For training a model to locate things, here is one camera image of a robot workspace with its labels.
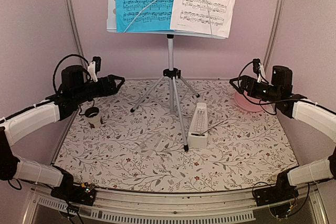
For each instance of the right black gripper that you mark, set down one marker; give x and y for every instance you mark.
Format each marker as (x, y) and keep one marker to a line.
(246, 80)

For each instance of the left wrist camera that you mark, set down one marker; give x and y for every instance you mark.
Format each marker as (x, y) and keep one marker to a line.
(94, 67)

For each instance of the clear metronome cover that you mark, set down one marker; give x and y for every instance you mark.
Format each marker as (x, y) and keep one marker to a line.
(149, 145)

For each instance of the white metronome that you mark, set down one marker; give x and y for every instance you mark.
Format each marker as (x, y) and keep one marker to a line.
(198, 130)

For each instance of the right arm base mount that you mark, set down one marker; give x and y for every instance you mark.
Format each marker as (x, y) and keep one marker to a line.
(274, 194)

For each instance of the pink plate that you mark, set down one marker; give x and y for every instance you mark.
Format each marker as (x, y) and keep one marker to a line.
(244, 104)

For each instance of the white sheet music page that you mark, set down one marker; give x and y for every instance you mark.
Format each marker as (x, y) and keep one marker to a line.
(210, 17)

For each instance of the blue sheet music page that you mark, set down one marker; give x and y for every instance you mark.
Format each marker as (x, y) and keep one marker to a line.
(134, 16)

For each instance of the light blue music stand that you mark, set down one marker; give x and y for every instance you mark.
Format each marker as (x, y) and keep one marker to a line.
(172, 74)

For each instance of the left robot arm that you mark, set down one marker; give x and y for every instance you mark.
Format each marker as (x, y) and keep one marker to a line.
(78, 85)

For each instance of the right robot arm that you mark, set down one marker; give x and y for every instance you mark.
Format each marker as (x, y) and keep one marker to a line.
(298, 107)

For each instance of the paper coffee cup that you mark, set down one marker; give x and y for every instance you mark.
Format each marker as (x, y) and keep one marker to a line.
(93, 117)

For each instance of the front aluminium rail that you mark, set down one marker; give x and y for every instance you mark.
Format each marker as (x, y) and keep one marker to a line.
(234, 206)

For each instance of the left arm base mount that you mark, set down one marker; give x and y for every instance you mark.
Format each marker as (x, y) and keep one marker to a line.
(83, 194)

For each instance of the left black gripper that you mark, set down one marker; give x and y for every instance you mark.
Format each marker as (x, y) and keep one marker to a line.
(113, 89)

